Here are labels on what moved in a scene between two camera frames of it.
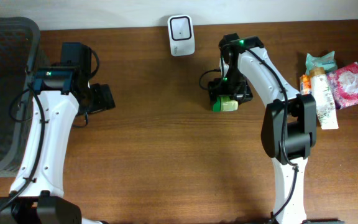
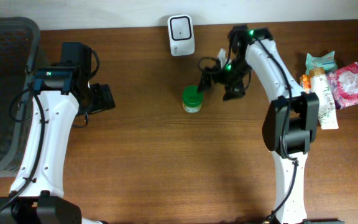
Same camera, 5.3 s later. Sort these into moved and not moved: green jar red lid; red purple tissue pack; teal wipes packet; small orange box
Moved: green jar red lid
Not moved: red purple tissue pack; small orange box; teal wipes packet
